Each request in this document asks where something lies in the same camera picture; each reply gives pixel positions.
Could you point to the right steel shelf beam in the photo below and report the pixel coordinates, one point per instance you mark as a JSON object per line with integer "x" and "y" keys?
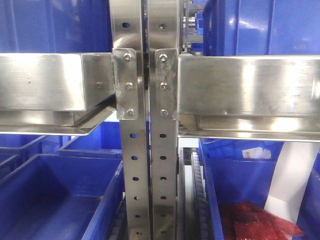
{"x": 263, "y": 97}

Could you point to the steel shelf beam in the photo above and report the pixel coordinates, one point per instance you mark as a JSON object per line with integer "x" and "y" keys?
{"x": 55, "y": 93}
{"x": 263, "y": 97}

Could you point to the left steel shelf beam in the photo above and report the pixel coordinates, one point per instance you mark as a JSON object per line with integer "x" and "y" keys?
{"x": 55, "y": 93}

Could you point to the black roller track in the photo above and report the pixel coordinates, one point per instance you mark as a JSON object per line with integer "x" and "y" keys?
{"x": 198, "y": 224}

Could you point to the lower left rear blue bin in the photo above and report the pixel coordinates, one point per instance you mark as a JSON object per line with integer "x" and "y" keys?
{"x": 103, "y": 142}

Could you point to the lower right blue bin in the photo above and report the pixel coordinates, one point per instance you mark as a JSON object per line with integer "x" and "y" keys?
{"x": 231, "y": 179}

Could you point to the white label card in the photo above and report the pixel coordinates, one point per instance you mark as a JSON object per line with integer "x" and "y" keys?
{"x": 256, "y": 153}

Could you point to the right steel perforated upright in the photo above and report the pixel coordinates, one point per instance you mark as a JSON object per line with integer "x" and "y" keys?
{"x": 164, "y": 32}

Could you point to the steel perforated upright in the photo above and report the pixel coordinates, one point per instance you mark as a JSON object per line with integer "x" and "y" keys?
{"x": 127, "y": 26}
{"x": 164, "y": 32}

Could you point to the left steel perforated upright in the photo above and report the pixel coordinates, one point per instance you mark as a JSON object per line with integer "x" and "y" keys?
{"x": 127, "y": 26}

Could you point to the upper right blue bin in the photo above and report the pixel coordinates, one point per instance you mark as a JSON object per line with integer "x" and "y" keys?
{"x": 261, "y": 27}

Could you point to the red plastic bag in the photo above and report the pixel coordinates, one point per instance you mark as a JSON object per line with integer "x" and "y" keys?
{"x": 248, "y": 221}

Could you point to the lower left front blue bin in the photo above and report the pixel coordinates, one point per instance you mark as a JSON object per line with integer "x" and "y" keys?
{"x": 55, "y": 197}

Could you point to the lower far left blue bin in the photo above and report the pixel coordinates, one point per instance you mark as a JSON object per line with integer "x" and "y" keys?
{"x": 16, "y": 149}

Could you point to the upper left blue bin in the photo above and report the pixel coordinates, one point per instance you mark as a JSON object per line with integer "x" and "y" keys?
{"x": 55, "y": 26}

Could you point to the right steel bracket plate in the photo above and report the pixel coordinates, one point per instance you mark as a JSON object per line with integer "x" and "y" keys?
{"x": 166, "y": 73}

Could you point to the steel bracket plate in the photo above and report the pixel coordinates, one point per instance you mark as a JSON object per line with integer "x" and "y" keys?
{"x": 125, "y": 83}
{"x": 166, "y": 73}

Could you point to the left steel bracket plate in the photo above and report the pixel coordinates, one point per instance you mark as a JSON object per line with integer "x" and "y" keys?
{"x": 125, "y": 83}

